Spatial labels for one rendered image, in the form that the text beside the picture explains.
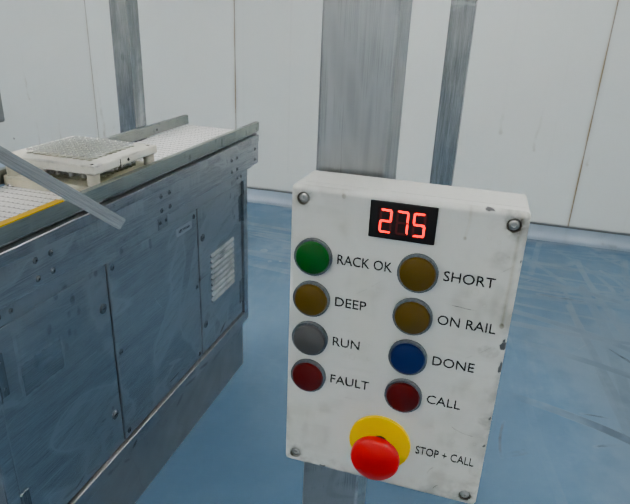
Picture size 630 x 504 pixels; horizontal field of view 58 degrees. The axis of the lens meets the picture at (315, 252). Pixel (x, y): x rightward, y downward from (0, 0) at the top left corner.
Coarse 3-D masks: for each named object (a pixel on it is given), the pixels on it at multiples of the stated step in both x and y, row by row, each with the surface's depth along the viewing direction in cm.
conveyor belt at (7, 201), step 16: (192, 128) 200; (208, 128) 201; (224, 128) 202; (160, 144) 174; (176, 144) 175; (192, 144) 176; (192, 160) 160; (0, 192) 125; (16, 192) 125; (32, 192) 126; (48, 192) 126; (0, 208) 115; (16, 208) 116; (32, 208) 116; (48, 224) 109; (16, 240) 102
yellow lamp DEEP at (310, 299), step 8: (304, 288) 45; (312, 288) 44; (296, 296) 45; (304, 296) 45; (312, 296) 45; (320, 296) 44; (296, 304) 45; (304, 304) 45; (312, 304) 45; (320, 304) 45; (304, 312) 45; (312, 312) 45; (320, 312) 45
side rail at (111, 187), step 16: (240, 128) 184; (256, 128) 196; (208, 144) 164; (224, 144) 174; (160, 160) 142; (176, 160) 148; (128, 176) 129; (144, 176) 135; (80, 192) 115; (96, 192) 119; (112, 192) 124; (48, 208) 106; (64, 208) 110; (80, 208) 115; (16, 224) 99; (32, 224) 103; (0, 240) 97
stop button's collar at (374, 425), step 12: (360, 420) 48; (372, 420) 48; (384, 420) 47; (360, 432) 49; (372, 432) 48; (384, 432) 48; (396, 432) 47; (396, 444) 48; (408, 444) 48; (444, 456) 47; (456, 456) 47
